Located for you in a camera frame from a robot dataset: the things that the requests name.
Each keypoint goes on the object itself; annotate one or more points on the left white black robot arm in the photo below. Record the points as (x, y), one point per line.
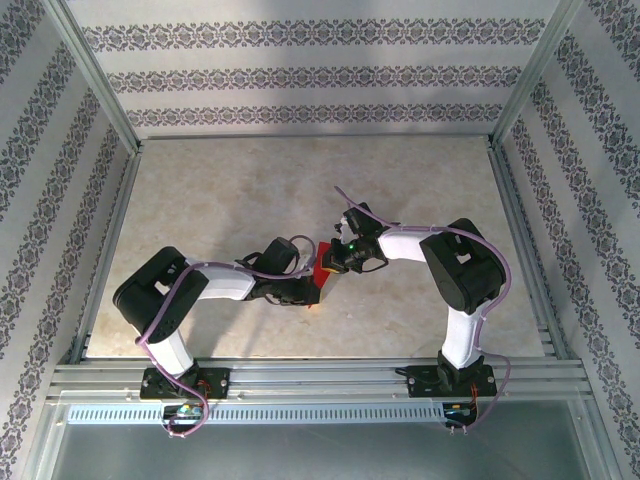
(172, 350)

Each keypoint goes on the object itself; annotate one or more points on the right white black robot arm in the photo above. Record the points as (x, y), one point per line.
(465, 335)

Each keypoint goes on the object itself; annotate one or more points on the grey metal panel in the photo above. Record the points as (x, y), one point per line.
(320, 455)

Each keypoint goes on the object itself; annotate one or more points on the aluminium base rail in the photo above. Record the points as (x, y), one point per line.
(320, 380)

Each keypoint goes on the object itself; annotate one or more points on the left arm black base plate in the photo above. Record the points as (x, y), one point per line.
(217, 382)

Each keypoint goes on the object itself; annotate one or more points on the aluminium table edge rail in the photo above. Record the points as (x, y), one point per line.
(107, 250)
(527, 250)
(315, 136)

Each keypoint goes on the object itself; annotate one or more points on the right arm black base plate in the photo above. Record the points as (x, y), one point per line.
(425, 382)

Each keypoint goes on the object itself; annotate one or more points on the aluminium frame post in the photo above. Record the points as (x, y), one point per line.
(93, 75)
(535, 75)
(44, 440)
(595, 440)

